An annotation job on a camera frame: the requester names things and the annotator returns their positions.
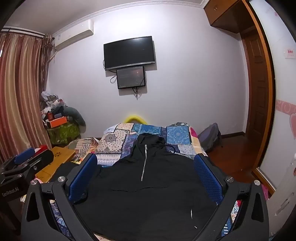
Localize brown wooden overhead cabinet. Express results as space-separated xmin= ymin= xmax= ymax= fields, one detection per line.
xmin=203 ymin=0 xmax=256 ymax=35

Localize white wardrobe sliding door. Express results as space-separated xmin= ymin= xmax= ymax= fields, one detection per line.
xmin=250 ymin=0 xmax=296 ymax=232

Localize pile of assorted clutter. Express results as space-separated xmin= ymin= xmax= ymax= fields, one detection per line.
xmin=40 ymin=91 xmax=70 ymax=129

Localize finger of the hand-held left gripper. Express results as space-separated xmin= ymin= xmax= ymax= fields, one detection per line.
xmin=14 ymin=150 xmax=54 ymax=177
xmin=0 ymin=147 xmax=36 ymax=173

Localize striped pink curtain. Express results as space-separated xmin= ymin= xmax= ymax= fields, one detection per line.
xmin=0 ymin=32 xmax=54 ymax=163

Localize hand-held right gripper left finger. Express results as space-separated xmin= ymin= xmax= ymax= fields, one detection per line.
xmin=20 ymin=153 xmax=100 ymax=241

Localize small black wall monitor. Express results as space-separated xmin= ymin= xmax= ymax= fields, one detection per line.
xmin=116 ymin=66 xmax=146 ymax=90

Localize grey stuffed cloth bundle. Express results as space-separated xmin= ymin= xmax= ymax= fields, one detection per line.
xmin=60 ymin=106 xmax=86 ymax=127

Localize wall-mounted black television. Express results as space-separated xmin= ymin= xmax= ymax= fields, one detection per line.
xmin=103 ymin=36 xmax=156 ymax=71

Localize orange box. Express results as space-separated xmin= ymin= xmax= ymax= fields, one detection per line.
xmin=48 ymin=116 xmax=68 ymax=128

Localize brown wooden door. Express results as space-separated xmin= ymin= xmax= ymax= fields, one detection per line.
xmin=239 ymin=25 xmax=269 ymax=176

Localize striped cloth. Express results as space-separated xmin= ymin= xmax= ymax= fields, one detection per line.
xmin=64 ymin=137 xmax=102 ymax=163

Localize white air conditioner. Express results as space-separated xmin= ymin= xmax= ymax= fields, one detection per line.
xmin=54 ymin=19 xmax=95 ymax=52

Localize yellow wooden lap table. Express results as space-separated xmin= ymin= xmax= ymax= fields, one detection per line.
xmin=35 ymin=146 xmax=77 ymax=183

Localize patchwork patterned blanket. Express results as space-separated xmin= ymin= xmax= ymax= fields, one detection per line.
xmin=47 ymin=122 xmax=243 ymax=241

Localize dark curtain rod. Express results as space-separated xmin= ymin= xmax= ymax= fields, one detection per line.
xmin=0 ymin=28 xmax=47 ymax=37

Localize yellow round object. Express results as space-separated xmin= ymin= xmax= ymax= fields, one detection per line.
xmin=124 ymin=113 xmax=147 ymax=124

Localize black zip hoodie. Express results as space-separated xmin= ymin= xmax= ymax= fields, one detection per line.
xmin=50 ymin=133 xmax=232 ymax=241

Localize black monitor cables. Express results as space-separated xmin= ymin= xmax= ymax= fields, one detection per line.
xmin=102 ymin=59 xmax=148 ymax=100

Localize grey purple backpack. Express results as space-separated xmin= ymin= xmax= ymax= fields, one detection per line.
xmin=198 ymin=123 xmax=223 ymax=153

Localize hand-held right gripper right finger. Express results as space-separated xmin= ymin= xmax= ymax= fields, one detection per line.
xmin=193 ymin=153 xmax=270 ymax=241

